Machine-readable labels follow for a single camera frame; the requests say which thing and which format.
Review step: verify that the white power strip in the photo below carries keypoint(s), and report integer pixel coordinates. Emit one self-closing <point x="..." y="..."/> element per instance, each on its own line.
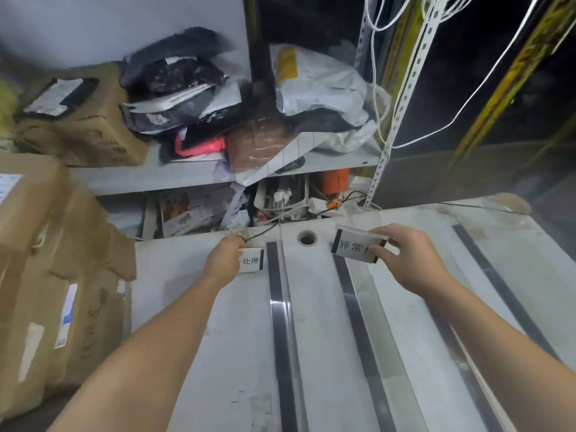
<point x="319" y="204"/>

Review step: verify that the person's right hand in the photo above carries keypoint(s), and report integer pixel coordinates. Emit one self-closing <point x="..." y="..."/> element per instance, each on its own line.
<point x="414" y="260"/>

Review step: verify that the grey metal shelf rack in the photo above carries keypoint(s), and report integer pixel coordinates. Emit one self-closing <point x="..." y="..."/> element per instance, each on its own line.
<point x="180" y="175"/>

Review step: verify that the person's left hand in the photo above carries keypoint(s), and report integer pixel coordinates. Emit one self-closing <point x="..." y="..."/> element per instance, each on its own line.
<point x="222" y="263"/>

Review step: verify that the pile of brown parcels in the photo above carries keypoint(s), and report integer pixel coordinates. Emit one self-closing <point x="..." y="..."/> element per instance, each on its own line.
<point x="45" y="265"/>

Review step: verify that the white gridded plastic bag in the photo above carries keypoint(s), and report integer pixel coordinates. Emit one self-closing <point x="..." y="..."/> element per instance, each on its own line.
<point x="279" y="157"/>

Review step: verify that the pink plastic packet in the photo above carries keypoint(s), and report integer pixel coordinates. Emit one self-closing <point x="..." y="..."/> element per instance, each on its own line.
<point x="202" y="147"/>

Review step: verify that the grey and black mailer bag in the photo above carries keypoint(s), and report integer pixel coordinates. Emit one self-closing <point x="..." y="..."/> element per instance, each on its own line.
<point x="171" y="107"/>

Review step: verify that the white mailer bag yellow patch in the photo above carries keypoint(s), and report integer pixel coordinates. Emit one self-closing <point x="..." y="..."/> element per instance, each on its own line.
<point x="324" y="85"/>

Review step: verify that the crumpled cardboard box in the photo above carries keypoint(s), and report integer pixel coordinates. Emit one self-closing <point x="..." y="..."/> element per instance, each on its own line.
<point x="90" y="134"/>

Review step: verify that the orange box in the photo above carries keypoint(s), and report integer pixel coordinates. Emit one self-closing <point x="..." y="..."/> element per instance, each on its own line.
<point x="335" y="182"/>

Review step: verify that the brown parcel in clear wrap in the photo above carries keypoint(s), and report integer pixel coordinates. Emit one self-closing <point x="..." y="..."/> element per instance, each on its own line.
<point x="256" y="148"/>

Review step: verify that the acrylic label stand black-edged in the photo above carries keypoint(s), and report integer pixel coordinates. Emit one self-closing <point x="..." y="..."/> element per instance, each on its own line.
<point x="253" y="260"/>
<point x="351" y="246"/>

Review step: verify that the yellow and black post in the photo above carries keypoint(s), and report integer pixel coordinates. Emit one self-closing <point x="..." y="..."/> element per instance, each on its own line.
<point x="517" y="71"/>

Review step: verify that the colourful printed paper box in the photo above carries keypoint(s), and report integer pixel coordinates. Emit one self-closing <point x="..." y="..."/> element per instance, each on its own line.
<point x="189" y="211"/>

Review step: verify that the person's right forearm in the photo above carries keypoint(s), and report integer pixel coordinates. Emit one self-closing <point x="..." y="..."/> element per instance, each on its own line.
<point x="495" y="346"/>

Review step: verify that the white plastic basket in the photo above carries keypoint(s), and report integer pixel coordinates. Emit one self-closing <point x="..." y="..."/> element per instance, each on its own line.
<point x="281" y="197"/>

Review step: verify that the clear tape roll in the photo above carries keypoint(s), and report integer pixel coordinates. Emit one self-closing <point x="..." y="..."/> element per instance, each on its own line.
<point x="510" y="203"/>

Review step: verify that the black fluffy plastic bag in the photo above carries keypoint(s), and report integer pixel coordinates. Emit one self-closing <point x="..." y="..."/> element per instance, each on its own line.
<point x="180" y="44"/>

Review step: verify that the black fabric bundle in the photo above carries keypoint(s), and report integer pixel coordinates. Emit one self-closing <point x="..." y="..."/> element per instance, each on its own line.
<point x="324" y="123"/>

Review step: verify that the person's left forearm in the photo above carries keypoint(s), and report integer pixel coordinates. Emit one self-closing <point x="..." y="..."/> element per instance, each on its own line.
<point x="148" y="364"/>

